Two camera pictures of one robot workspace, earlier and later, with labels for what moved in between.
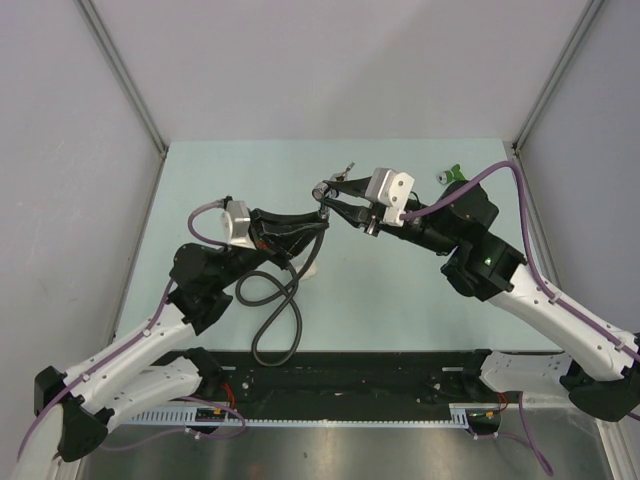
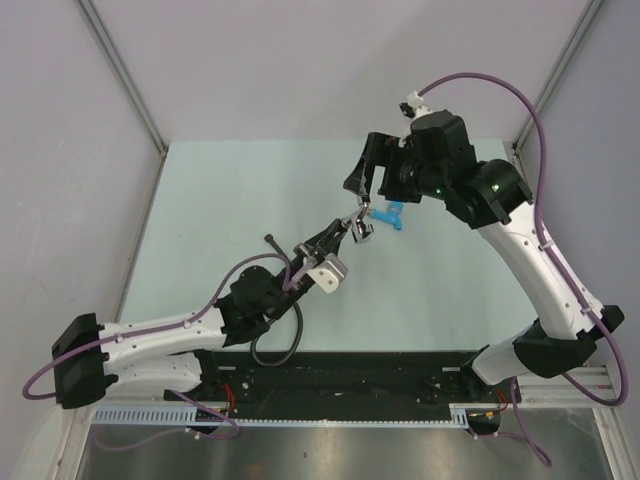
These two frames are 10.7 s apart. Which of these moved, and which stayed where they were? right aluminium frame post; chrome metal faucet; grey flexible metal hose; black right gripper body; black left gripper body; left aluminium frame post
Moved: grey flexible metal hose; black right gripper body; black left gripper body; chrome metal faucet
Stayed: left aluminium frame post; right aluminium frame post
